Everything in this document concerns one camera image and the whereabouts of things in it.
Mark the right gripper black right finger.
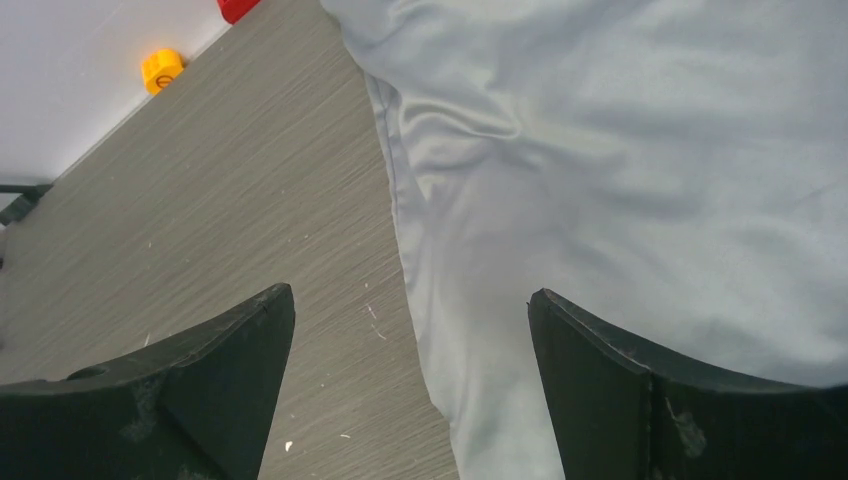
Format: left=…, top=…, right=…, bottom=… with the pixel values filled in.
left=528, top=289, right=847, bottom=480

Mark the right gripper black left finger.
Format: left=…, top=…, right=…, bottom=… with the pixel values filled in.
left=1, top=283, right=295, bottom=479

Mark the grey pillowcase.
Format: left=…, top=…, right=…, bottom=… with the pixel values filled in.
left=324, top=1, right=847, bottom=479

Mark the orange toy block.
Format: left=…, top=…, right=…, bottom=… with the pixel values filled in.
left=141, top=48, right=184, bottom=95

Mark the red toy block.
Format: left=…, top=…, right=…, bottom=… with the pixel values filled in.
left=217, top=0, right=260, bottom=25

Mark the black camera tripod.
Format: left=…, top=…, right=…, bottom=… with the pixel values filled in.
left=1, top=184, right=53, bottom=227

